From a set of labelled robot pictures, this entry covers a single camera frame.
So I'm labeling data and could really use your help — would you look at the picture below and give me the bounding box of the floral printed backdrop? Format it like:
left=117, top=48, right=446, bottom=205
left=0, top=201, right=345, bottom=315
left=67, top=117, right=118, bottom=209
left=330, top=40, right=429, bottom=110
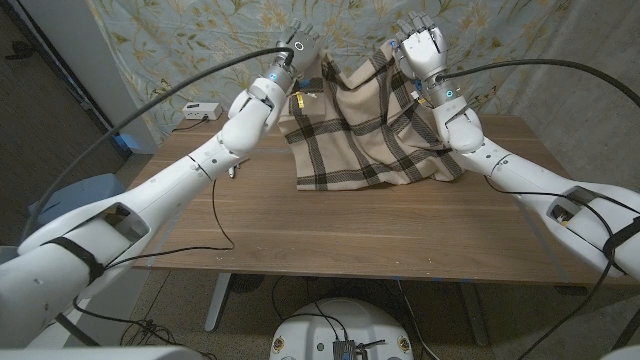
left=87, top=0, right=571, bottom=146

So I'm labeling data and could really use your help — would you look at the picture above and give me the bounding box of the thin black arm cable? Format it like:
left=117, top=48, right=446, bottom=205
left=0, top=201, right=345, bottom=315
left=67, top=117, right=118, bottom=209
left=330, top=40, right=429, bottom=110
left=482, top=174, right=640, bottom=360
left=103, top=178, right=236, bottom=271

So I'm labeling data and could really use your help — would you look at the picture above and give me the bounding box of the black door handle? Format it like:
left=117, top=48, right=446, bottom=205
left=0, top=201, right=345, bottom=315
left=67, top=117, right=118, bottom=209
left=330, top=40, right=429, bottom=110
left=4, top=40, right=37, bottom=61

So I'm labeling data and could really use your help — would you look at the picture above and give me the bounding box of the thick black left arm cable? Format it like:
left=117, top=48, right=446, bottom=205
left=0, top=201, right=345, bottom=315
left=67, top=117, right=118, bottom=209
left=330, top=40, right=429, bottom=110
left=19, top=46, right=296, bottom=242

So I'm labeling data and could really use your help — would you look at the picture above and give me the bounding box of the black torso cable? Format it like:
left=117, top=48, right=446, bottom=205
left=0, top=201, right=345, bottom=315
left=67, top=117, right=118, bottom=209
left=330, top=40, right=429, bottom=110
left=284, top=312, right=350, bottom=342

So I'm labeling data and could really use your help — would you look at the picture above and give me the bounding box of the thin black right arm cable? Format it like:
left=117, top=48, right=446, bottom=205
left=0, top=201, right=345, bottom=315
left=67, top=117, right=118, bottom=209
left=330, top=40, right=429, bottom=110
left=482, top=174, right=640, bottom=360

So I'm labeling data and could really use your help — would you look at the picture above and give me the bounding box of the beige plaid fringed scarf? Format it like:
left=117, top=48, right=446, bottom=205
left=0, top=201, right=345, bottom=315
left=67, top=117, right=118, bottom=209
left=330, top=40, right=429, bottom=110
left=277, top=39, right=466, bottom=193

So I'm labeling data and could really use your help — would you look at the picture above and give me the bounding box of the small black torso device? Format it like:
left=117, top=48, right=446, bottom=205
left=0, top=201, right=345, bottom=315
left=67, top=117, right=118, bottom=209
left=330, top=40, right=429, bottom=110
left=332, top=339, right=386, bottom=360

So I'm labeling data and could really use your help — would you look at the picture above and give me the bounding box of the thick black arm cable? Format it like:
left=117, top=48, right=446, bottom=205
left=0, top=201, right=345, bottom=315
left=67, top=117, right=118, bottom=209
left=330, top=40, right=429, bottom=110
left=437, top=58, right=640, bottom=110
left=19, top=46, right=296, bottom=242

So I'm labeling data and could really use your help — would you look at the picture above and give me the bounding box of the grey table leg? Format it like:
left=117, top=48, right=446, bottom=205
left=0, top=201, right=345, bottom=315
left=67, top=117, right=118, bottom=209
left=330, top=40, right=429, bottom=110
left=459, top=282, right=490, bottom=348

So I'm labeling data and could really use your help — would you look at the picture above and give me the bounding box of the white table leg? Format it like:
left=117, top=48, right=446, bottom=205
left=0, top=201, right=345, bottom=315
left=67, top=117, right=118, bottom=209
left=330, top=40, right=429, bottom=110
left=204, top=272, right=234, bottom=332

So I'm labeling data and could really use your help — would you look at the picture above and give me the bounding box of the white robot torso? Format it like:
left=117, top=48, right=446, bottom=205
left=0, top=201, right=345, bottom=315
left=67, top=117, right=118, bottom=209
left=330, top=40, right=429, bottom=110
left=269, top=297, right=415, bottom=360

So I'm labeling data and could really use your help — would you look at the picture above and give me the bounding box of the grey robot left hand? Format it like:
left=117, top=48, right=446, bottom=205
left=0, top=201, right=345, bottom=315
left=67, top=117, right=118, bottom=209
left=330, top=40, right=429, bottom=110
left=277, top=18, right=324, bottom=69

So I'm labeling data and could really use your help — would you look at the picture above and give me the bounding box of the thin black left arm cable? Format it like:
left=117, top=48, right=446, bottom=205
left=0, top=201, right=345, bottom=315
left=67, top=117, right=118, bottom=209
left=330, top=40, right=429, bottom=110
left=103, top=178, right=236, bottom=271

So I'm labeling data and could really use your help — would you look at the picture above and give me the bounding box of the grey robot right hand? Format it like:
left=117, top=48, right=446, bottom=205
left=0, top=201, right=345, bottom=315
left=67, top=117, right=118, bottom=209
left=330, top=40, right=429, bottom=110
left=394, top=10, right=449, bottom=81

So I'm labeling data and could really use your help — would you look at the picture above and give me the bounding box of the black power strip cord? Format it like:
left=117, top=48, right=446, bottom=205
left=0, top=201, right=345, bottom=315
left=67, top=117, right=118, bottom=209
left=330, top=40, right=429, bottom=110
left=172, top=117, right=209, bottom=134

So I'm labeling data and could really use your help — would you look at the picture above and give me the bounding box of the blue padded stool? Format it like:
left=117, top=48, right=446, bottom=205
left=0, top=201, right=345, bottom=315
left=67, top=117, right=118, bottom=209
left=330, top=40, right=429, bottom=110
left=28, top=173, right=126, bottom=236

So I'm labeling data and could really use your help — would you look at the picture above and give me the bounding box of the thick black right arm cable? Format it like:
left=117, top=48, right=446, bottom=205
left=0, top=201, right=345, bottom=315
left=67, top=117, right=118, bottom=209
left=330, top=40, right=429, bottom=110
left=437, top=58, right=640, bottom=110

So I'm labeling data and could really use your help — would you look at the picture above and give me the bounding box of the white power strip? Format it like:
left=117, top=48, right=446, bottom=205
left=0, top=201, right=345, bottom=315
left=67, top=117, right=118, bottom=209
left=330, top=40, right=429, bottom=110
left=181, top=102, right=224, bottom=122

